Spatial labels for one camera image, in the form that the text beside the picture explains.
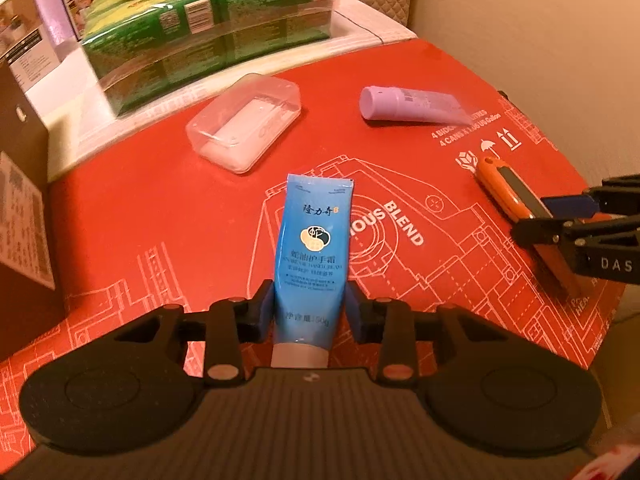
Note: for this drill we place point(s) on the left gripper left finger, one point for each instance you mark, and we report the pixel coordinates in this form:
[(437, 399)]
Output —
[(230, 323)]

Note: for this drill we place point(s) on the blue hand cream tube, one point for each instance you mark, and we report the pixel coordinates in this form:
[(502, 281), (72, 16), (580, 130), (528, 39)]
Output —
[(311, 268)]

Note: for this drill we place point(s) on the purple cream tube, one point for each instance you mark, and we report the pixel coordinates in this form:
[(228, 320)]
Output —
[(393, 104)]

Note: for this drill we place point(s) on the white beige product box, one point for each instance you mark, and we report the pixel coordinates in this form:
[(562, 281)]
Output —
[(25, 43)]

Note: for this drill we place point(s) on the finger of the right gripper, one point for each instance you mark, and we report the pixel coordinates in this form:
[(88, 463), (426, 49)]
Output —
[(553, 231), (618, 195)]

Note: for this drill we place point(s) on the clear plastic soap case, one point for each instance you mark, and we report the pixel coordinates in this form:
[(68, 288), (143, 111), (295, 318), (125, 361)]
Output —
[(237, 128)]

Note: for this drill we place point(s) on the brown open storage box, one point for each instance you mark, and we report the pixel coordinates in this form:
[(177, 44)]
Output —
[(31, 298)]

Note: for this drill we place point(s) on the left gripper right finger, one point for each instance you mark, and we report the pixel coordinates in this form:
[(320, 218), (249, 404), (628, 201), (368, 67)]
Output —
[(389, 323)]

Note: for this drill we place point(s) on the green drink carton pack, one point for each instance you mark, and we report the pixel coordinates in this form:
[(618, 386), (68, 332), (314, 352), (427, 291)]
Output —
[(143, 49)]

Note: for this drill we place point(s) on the orange utility knife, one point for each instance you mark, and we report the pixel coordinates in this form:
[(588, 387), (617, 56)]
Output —
[(517, 200)]

